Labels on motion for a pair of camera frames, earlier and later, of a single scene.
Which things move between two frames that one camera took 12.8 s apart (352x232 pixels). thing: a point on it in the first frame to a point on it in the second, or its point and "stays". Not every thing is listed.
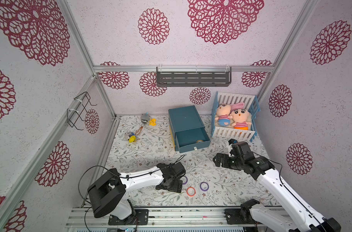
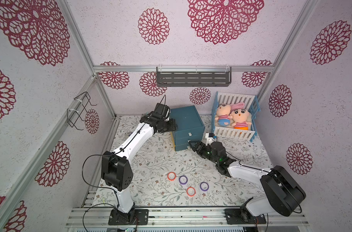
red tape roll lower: x=191 y=192 stays
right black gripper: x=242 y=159 to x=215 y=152
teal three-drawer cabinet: x=187 y=129 stays
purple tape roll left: x=186 y=180 stays
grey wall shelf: x=191 y=76 stays
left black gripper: x=177 y=187 to x=172 y=126
